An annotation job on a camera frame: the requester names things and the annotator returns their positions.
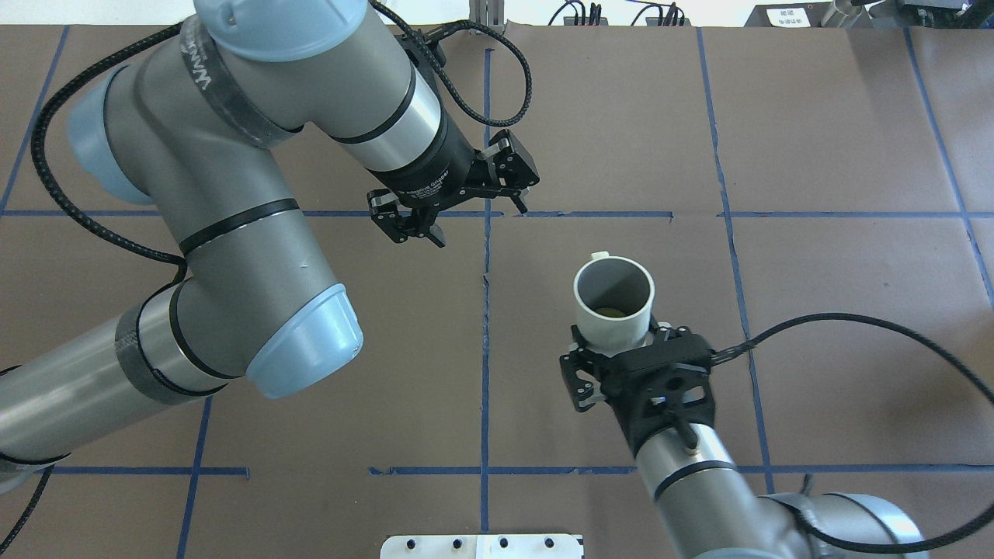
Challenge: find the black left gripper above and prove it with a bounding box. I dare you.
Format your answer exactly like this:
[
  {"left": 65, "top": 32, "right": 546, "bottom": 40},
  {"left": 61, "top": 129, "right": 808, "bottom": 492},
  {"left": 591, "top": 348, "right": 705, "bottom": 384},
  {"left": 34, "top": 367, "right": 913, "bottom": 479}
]
[{"left": 368, "top": 116, "right": 540, "bottom": 248}]

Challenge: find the aluminium frame post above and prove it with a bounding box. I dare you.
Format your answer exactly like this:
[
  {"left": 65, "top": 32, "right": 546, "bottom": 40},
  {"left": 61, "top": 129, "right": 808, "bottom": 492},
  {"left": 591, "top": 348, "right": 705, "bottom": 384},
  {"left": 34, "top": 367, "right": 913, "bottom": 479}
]
[{"left": 467, "top": 0, "right": 506, "bottom": 32}]

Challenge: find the black box with white label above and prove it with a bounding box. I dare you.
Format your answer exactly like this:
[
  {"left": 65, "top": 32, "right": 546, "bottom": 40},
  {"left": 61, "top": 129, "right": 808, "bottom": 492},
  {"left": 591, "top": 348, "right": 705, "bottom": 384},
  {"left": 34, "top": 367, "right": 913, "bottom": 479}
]
[{"left": 743, "top": 2, "right": 832, "bottom": 29}]

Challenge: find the black red connector box left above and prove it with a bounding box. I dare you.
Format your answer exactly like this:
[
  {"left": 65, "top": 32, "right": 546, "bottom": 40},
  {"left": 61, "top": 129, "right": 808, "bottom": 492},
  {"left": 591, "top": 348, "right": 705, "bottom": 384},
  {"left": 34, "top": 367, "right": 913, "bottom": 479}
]
[{"left": 547, "top": 1, "right": 610, "bottom": 27}]

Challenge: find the black red connector box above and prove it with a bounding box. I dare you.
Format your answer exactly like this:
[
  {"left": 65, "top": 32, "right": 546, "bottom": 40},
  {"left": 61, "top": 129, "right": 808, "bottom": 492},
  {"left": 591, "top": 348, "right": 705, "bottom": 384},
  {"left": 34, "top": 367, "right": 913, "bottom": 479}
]
[
  {"left": 629, "top": 1, "right": 692, "bottom": 27},
  {"left": 547, "top": 1, "right": 610, "bottom": 27}
]

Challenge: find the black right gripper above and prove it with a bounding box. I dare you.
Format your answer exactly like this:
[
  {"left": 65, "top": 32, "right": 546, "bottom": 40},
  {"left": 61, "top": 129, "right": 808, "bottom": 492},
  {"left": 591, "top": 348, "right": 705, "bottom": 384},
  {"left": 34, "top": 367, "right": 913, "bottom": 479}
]
[{"left": 558, "top": 318, "right": 716, "bottom": 457}]

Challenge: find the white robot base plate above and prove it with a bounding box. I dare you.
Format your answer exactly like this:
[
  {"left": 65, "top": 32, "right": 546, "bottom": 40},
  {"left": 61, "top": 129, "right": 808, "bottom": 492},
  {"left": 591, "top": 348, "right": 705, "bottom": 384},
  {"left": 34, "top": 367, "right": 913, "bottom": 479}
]
[{"left": 380, "top": 533, "right": 586, "bottom": 558}]

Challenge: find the white ribbed HOME mug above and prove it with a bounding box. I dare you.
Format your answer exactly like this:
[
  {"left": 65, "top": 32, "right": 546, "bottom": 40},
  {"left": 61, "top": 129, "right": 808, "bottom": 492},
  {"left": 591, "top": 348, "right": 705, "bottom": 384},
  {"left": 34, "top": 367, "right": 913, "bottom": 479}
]
[{"left": 572, "top": 252, "right": 655, "bottom": 356}]

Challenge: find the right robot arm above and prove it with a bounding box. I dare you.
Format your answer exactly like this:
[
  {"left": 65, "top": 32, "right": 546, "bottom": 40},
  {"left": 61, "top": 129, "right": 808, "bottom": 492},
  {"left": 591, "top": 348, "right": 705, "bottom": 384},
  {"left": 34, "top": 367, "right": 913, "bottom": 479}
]
[{"left": 560, "top": 325, "right": 922, "bottom": 558}]

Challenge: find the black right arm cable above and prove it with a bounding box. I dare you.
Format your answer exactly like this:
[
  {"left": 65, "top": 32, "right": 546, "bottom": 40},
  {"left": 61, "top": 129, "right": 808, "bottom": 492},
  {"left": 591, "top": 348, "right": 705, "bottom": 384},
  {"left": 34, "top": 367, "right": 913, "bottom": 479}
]
[{"left": 711, "top": 313, "right": 994, "bottom": 555}]

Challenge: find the black red connector box right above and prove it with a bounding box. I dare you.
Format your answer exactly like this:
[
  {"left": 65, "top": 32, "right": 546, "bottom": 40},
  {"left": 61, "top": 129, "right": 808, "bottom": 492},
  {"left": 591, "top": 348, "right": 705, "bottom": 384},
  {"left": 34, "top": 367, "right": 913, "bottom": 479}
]
[{"left": 629, "top": 1, "right": 692, "bottom": 27}]

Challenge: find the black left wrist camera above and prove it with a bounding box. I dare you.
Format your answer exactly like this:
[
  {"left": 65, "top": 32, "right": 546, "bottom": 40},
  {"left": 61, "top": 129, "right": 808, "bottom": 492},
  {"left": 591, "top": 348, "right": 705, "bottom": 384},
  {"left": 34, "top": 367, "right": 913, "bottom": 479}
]
[{"left": 394, "top": 27, "right": 454, "bottom": 79}]

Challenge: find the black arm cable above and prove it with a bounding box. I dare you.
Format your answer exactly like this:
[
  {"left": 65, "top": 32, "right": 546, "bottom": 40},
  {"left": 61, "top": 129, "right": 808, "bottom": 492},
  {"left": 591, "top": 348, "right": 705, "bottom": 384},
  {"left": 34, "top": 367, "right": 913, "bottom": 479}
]
[
  {"left": 0, "top": 0, "right": 533, "bottom": 559},
  {"left": 711, "top": 313, "right": 994, "bottom": 555}
]

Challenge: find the brown paper table cover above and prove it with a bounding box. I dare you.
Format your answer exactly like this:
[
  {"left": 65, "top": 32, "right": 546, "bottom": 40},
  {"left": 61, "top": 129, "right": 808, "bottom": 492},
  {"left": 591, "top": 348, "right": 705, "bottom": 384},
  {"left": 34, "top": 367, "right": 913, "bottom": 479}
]
[{"left": 2, "top": 25, "right": 992, "bottom": 558}]

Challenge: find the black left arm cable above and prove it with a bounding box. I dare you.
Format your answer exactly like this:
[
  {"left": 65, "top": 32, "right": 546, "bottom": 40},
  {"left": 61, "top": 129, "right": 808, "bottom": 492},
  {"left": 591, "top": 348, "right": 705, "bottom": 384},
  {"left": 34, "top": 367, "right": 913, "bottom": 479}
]
[{"left": 0, "top": 0, "right": 533, "bottom": 559}]

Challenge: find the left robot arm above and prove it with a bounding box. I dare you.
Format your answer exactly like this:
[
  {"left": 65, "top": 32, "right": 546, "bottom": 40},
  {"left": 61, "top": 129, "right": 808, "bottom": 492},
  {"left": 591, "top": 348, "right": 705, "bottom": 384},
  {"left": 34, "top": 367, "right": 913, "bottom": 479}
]
[{"left": 2, "top": 1, "right": 539, "bottom": 492}]

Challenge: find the yellow lemon slice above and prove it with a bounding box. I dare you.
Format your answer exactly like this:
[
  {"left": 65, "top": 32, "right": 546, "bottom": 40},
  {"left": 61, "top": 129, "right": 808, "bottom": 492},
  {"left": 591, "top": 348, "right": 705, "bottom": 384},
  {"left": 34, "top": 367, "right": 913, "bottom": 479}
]
[{"left": 595, "top": 307, "right": 628, "bottom": 319}]

